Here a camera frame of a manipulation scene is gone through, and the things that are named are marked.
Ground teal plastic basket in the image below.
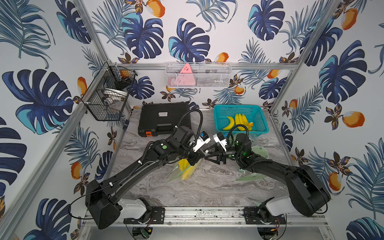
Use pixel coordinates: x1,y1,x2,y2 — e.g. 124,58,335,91
214,105,269,137

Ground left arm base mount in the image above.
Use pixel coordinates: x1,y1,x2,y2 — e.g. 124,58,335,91
123,207,166,225

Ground zip-top bag with bananas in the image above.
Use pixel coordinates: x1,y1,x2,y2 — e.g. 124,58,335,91
168,159,202,183

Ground yellow single banana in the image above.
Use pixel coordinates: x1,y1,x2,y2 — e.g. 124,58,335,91
223,117,235,131

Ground pink triangle card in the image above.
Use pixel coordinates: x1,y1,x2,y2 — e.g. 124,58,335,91
176,63,196,87

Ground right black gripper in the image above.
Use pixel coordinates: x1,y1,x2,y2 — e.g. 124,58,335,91
203,142,243,166

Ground yellow bananas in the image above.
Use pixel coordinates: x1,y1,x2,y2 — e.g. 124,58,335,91
178,159,200,181

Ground yellow banana from bag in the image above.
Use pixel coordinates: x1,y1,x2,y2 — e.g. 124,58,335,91
235,114,254,131

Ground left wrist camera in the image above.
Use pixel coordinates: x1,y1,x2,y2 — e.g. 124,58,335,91
193,131,211,152

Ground clear mesh wall tray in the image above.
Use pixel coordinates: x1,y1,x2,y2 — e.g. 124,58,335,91
165,62,232,89

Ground aluminium front rail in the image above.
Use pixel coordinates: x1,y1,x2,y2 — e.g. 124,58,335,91
112,207,328,227

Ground zip-top bag green print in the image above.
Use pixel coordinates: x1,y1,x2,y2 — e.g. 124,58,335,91
236,140,269,182

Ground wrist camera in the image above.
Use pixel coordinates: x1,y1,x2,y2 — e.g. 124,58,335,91
193,131,211,152
213,132,227,152

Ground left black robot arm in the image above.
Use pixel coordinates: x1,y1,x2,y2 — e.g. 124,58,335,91
85,126,210,230

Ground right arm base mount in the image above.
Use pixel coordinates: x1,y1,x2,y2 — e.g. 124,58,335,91
243,207,287,226

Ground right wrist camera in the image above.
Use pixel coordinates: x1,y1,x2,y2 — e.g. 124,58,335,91
213,132,227,152

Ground black plastic tool case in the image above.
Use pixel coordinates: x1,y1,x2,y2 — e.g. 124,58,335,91
138,103,190,137

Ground black wire basket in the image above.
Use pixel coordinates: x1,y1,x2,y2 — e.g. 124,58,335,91
81,62,138,122

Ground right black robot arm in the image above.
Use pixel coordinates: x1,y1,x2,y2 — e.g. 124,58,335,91
206,133,331,219

